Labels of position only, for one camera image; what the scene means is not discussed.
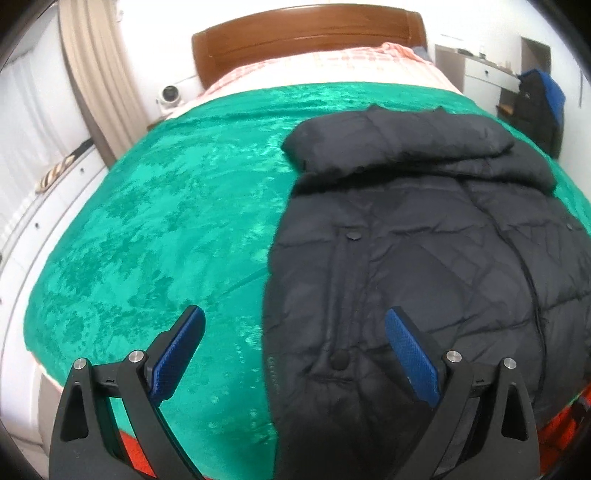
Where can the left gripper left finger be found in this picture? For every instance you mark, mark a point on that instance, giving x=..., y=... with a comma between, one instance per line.
x=86, y=443

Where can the wooden headboard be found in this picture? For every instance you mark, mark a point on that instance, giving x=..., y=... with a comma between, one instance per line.
x=301, y=29

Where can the blue garment on chair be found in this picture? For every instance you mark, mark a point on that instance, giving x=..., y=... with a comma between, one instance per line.
x=555, y=97

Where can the beige curtain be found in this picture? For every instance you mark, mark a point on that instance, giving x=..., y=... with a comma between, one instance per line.
x=101, y=79

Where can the white sheer curtain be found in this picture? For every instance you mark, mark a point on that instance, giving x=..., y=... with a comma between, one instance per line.
x=40, y=124

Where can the black coat on chair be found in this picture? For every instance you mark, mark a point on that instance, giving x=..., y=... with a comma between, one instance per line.
x=533, y=117

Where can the striped cushion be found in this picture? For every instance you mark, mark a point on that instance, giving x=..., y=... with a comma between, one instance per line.
x=54, y=173

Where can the red orange sweater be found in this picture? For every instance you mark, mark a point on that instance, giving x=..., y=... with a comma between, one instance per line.
x=554, y=438

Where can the wooden nightstand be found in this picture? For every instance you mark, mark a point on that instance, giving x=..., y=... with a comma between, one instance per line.
x=155, y=123

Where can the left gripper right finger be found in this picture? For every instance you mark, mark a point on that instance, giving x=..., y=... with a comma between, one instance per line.
x=483, y=425

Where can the green floral bedspread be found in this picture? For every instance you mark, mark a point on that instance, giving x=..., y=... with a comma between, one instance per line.
x=188, y=217

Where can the white drawer cabinet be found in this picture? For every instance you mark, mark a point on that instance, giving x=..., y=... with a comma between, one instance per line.
x=48, y=217

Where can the white desk with drawer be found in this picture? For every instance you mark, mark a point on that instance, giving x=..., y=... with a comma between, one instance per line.
x=486, y=84

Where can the black puffer jacket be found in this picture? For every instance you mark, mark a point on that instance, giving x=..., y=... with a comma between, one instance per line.
x=409, y=234

